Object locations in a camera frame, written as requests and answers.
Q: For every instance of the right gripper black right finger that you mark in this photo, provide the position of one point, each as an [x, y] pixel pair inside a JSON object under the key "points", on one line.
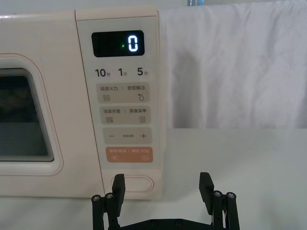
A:
{"points": [[206, 189]]}

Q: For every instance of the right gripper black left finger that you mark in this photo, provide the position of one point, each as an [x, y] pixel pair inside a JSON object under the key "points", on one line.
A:
{"points": [[118, 189]]}

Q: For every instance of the white table cloth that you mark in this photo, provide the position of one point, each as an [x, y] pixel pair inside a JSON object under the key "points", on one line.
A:
{"points": [[251, 155]]}

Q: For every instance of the oven door release button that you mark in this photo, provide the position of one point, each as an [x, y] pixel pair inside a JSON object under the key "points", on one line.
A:
{"points": [[138, 184]]}

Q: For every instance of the white hanging backdrop cloth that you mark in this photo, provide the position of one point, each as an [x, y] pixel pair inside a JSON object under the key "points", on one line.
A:
{"points": [[239, 72]]}

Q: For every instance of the oven control panel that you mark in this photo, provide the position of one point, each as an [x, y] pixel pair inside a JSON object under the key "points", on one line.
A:
{"points": [[124, 79]]}

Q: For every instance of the cream microwave oven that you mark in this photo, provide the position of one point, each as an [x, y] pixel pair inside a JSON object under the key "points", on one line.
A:
{"points": [[36, 36]]}

